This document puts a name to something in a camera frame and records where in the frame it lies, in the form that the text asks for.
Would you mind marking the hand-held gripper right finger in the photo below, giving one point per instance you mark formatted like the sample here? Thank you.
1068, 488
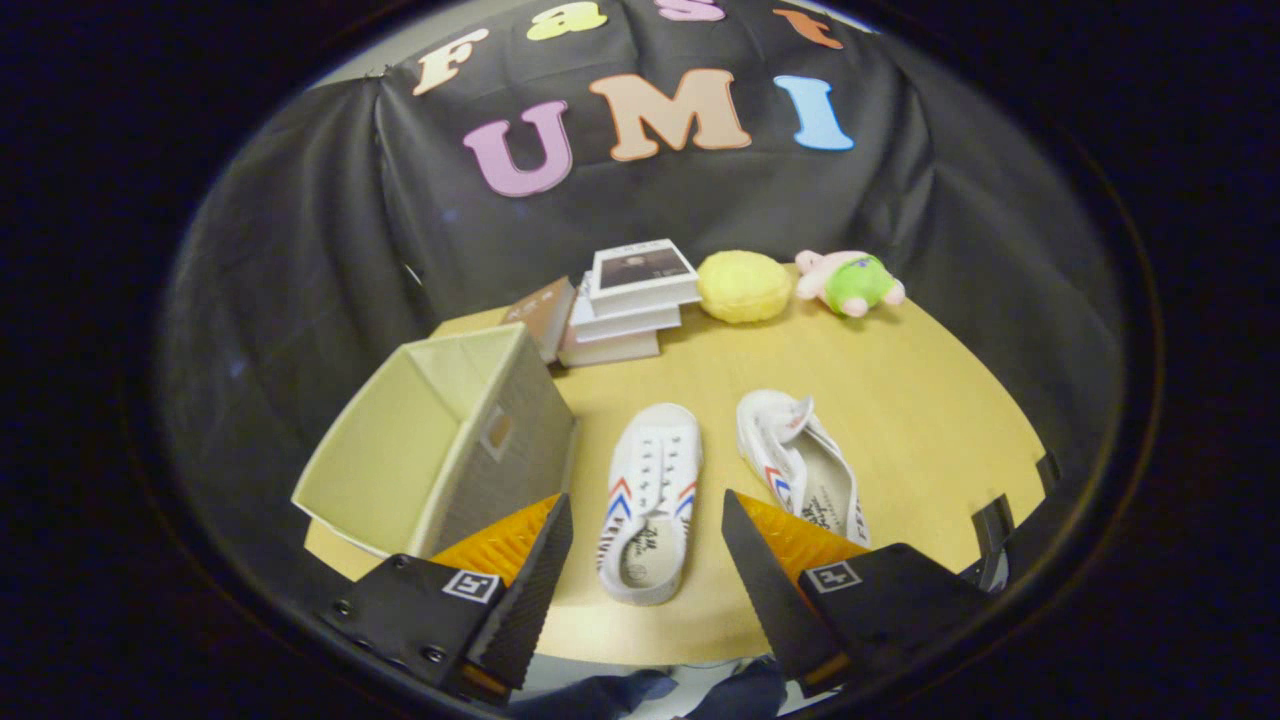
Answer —
770, 590

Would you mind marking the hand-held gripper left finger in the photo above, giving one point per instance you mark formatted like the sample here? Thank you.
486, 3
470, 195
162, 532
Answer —
525, 600

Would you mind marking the white canvas shoe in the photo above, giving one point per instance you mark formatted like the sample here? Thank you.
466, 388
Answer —
780, 440
655, 470

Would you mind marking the grey fabric storage box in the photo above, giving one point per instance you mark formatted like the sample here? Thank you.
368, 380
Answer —
400, 450

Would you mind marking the person's right leg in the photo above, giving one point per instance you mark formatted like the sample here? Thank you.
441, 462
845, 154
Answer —
745, 690

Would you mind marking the person's leg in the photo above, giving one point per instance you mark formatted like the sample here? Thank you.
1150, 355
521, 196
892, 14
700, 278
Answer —
745, 690
600, 695

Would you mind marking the person's left leg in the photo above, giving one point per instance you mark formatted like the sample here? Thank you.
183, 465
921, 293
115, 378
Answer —
600, 695

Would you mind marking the white thick book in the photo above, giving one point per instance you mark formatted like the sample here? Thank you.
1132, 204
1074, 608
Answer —
610, 348

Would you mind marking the brown cover book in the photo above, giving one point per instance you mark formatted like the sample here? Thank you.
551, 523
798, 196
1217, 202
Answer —
540, 315

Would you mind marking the white thin book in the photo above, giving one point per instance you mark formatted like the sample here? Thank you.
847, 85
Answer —
625, 322

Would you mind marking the yellow round plush bun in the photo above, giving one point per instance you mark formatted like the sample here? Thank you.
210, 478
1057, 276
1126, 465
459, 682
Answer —
745, 287

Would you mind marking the pink and green plush toy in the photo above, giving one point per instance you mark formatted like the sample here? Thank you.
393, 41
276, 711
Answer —
855, 285

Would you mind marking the white book with portrait cover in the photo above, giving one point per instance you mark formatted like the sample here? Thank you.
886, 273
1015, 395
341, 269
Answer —
640, 270

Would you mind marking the black chair frame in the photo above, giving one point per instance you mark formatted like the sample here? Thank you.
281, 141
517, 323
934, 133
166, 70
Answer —
992, 540

